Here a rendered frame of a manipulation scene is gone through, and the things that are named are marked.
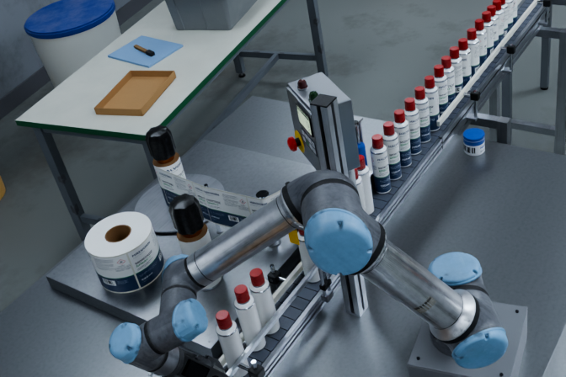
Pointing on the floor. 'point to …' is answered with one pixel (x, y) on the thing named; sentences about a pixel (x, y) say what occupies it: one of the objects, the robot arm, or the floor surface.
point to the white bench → (81, 115)
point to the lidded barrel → (72, 33)
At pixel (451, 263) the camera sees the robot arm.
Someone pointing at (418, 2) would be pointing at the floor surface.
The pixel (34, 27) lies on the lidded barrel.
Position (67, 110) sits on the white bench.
